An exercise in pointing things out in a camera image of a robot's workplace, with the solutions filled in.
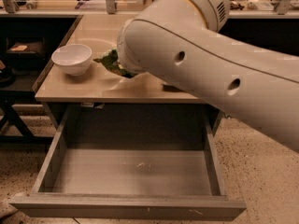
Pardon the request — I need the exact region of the white ceramic bowl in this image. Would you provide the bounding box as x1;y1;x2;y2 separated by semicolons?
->
51;44;92;76

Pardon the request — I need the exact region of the grey counter cabinet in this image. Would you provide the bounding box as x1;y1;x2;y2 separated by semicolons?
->
32;13;237;133

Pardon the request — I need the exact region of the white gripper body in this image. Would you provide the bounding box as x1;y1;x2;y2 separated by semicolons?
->
117;19;147;74

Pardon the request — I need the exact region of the green jalapeno chip bag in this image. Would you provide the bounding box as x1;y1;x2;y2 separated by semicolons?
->
163;84;181;92

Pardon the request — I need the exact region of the open grey drawer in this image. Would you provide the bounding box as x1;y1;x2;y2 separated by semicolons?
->
10;104;246;221

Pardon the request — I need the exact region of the dark side table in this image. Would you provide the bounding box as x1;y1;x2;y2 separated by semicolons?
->
0;40;55;145

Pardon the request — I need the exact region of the green rice chip bag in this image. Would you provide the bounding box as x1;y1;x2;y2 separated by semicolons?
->
94;48;135;78

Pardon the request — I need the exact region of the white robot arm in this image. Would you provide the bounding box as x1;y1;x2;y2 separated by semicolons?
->
117;0;299;150

